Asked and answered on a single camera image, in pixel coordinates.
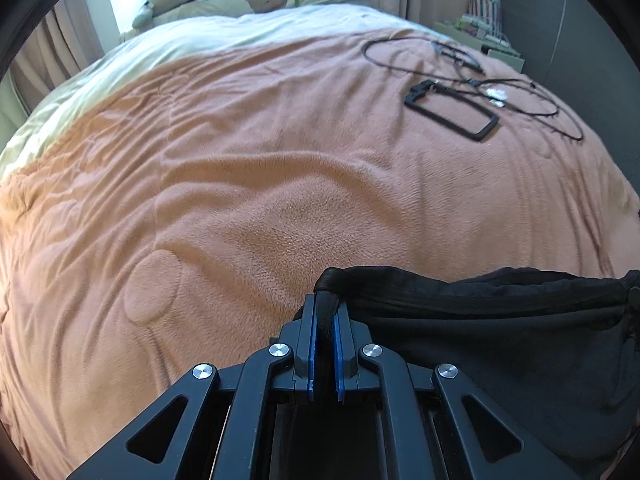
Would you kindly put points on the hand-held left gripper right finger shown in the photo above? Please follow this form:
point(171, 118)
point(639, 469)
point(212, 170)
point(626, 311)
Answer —
point(338, 355)

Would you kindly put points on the cream duvet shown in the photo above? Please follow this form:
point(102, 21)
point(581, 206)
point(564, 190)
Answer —
point(165, 45)

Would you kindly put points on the orange fleece blanket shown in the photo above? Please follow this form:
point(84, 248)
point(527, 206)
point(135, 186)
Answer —
point(250, 185)

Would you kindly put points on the black pants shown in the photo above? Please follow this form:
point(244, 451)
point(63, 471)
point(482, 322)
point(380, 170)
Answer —
point(475, 340)

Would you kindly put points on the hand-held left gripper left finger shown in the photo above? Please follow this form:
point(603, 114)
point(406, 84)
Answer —
point(312, 355)

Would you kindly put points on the pale green nightstand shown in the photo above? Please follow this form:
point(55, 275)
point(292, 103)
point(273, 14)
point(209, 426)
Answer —
point(500, 52)

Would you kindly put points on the striped paper bag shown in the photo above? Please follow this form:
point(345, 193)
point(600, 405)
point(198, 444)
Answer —
point(484, 10)

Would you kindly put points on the black rectangular frame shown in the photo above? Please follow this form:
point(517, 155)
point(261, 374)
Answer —
point(440, 120)

